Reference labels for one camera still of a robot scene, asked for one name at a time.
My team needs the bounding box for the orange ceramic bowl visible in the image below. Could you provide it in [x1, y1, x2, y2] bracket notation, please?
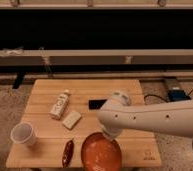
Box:
[81, 132, 122, 171]

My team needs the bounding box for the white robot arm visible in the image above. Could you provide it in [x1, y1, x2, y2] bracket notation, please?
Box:
[97, 91, 193, 139]

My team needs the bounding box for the black rectangular object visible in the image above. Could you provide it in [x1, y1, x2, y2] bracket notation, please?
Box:
[88, 99, 106, 110]

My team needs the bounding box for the beige rectangular block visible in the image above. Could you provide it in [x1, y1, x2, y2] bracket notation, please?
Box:
[62, 111, 82, 130]

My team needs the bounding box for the red chili pepper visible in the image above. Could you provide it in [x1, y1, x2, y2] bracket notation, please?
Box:
[62, 140, 74, 168]

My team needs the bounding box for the wooden table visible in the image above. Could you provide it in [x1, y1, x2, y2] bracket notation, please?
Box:
[5, 78, 163, 169]

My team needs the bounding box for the white small bottle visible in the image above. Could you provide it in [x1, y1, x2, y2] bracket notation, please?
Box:
[50, 89, 70, 120]

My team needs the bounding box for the blue box on floor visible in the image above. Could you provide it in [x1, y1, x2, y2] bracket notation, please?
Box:
[168, 87, 190, 102]

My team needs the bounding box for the white plastic cup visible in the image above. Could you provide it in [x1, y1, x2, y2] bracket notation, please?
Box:
[10, 122, 37, 146]

